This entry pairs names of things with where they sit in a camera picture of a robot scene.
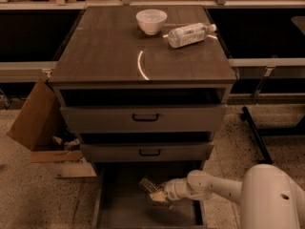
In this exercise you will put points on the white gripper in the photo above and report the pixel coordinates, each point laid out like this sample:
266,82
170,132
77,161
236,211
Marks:
172,188

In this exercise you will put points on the clear ribbed water bottle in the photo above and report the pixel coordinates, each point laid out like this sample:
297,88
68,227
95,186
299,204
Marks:
148,185

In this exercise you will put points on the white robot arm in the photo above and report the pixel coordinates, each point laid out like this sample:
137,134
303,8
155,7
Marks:
267,196

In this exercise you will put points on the grey open bottom drawer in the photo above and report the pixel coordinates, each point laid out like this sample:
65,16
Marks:
122,204

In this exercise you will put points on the grey middle drawer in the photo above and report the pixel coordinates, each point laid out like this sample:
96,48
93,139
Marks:
147,152

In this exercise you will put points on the grey top drawer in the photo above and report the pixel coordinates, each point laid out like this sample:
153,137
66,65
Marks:
144,120

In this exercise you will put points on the dark wooden drawer cabinet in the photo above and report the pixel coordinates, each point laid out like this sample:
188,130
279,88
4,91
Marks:
109,62

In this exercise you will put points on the white labelled water bottle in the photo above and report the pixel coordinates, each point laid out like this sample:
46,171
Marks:
187,35

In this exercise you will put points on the black wheeled stand base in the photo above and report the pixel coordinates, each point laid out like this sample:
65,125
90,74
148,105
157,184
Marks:
298,129

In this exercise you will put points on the open cardboard box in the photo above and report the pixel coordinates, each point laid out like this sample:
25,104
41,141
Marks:
41,128

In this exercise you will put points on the white plastic bowl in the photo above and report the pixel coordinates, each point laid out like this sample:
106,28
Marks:
151,21

